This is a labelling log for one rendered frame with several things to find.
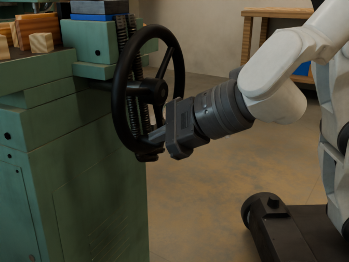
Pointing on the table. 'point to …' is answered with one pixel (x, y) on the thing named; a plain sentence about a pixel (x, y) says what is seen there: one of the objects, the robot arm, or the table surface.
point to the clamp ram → (63, 12)
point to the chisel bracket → (31, 2)
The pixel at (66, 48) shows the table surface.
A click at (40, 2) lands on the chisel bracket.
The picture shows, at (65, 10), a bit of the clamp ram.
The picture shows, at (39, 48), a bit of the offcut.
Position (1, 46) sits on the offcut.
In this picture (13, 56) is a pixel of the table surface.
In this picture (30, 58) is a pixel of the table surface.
